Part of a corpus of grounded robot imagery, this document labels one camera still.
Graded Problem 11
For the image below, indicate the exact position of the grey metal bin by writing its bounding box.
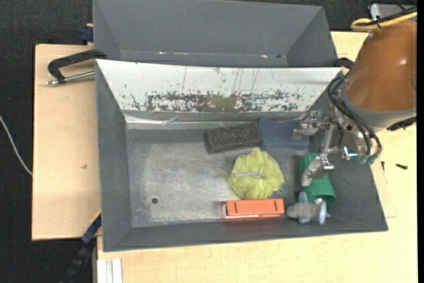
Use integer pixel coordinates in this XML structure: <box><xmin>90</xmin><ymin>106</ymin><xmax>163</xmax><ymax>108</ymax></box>
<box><xmin>91</xmin><ymin>0</ymin><xmax>390</xmax><ymax>253</ymax></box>

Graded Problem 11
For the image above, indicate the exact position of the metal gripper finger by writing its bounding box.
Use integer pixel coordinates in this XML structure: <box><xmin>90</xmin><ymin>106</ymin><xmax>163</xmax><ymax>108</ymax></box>
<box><xmin>292</xmin><ymin>111</ymin><xmax>333</xmax><ymax>141</ymax></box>
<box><xmin>300</xmin><ymin>155</ymin><xmax>335</xmax><ymax>188</ymax></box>

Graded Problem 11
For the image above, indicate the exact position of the dark green flat block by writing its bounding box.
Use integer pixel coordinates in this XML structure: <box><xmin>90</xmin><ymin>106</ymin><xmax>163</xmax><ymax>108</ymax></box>
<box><xmin>203</xmin><ymin>122</ymin><xmax>264</xmax><ymax>155</ymax></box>

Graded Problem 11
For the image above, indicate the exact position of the yellow-green cloth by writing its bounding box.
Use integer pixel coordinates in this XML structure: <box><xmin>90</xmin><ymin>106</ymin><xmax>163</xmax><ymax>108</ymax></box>
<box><xmin>227</xmin><ymin>146</ymin><xmax>286</xmax><ymax>201</ymax></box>

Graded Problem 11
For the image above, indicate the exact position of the orange box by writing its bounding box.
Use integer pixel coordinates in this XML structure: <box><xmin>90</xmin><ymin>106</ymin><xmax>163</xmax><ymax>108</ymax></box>
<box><xmin>221</xmin><ymin>198</ymin><xmax>286</xmax><ymax>221</ymax></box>

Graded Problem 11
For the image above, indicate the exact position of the grey toy animal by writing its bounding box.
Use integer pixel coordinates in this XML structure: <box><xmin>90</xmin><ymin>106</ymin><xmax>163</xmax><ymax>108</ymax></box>
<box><xmin>286</xmin><ymin>191</ymin><xmax>331</xmax><ymax>226</ymax></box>

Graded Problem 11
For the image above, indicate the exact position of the blue sponge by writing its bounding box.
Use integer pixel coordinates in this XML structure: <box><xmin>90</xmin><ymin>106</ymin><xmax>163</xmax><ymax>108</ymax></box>
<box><xmin>258</xmin><ymin>117</ymin><xmax>311</xmax><ymax>150</ymax></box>

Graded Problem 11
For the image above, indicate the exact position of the pale wood board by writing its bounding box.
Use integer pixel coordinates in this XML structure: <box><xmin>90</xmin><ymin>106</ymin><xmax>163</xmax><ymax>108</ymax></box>
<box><xmin>31</xmin><ymin>43</ymin><xmax>102</xmax><ymax>241</ymax></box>

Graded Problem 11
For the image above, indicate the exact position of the green cup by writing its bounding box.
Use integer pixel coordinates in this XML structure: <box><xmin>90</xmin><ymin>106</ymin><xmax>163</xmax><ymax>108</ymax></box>
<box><xmin>299</xmin><ymin>152</ymin><xmax>337</xmax><ymax>207</ymax></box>

